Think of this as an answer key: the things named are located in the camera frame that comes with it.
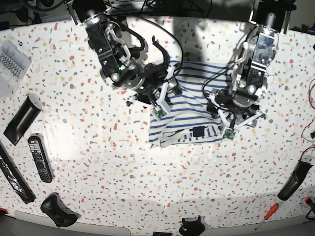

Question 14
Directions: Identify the red handled screwdriver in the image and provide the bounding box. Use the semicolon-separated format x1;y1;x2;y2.
254;203;279;231

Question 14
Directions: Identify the black tv remote control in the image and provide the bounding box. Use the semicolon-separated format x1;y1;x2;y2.
28;136;53;183

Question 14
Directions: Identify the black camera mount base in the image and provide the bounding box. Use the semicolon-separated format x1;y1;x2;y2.
179;216;205;236

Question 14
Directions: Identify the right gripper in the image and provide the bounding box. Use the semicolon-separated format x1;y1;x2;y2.
126;62;182;115

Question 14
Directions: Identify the black cylindrical speaker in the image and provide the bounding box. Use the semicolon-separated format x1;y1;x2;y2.
4;93;42;146

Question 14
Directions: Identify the long black bar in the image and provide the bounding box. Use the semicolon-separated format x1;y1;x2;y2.
0;143;36;204

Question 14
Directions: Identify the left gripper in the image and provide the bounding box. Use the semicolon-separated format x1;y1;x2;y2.
205;89;266;134

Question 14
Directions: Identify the red black wire bundle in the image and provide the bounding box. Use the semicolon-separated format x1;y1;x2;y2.
301;78;315;158

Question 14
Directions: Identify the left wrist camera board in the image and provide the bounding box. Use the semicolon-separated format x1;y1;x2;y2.
221;127;236;141

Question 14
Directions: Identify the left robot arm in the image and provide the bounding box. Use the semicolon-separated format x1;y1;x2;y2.
203;0;296;140

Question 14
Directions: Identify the clear plastic screw box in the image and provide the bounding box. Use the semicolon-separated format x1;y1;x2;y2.
0;40;32;101

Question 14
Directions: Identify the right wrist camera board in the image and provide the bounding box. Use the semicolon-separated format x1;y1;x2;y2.
151;106;167;120

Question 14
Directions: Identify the blue white striped t-shirt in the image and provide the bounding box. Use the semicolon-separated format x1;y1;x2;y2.
149;62;232;148

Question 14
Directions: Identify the black curved handle tool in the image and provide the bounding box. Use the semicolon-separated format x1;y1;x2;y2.
277;160;313;201

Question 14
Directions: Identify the black game controller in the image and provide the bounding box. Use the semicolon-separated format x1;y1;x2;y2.
40;194;78;228

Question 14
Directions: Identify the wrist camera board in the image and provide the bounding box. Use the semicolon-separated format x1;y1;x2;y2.
151;106;167;120
221;127;236;141

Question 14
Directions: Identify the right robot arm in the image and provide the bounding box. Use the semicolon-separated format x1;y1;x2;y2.
65;0;182;120

